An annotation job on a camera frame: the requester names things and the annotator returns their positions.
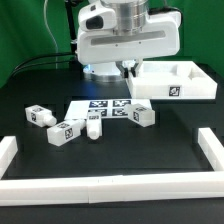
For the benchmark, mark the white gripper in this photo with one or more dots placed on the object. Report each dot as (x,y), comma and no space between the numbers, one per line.
(158,37)

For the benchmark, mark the white square tabletop part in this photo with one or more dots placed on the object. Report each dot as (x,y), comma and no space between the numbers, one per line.
(171,80)

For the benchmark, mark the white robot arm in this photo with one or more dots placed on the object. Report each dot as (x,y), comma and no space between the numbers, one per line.
(131,17)

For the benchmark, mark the white sheet with tags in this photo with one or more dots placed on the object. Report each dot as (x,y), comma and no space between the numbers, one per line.
(109,108)

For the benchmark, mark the black camera stand pole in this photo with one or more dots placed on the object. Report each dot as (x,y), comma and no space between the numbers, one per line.
(73,37)

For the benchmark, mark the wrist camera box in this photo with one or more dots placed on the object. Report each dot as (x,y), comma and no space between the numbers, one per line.
(97,17)

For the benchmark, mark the white right fence wall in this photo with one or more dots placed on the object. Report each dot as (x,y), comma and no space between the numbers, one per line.
(212,148)

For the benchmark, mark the white fence wall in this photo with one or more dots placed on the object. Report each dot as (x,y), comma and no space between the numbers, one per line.
(112,188)
(212,148)
(8,149)

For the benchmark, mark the white front fence wall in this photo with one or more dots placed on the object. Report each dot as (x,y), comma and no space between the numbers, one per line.
(112,188)

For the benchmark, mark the white left fence wall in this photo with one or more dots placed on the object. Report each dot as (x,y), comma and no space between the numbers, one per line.
(8,149)

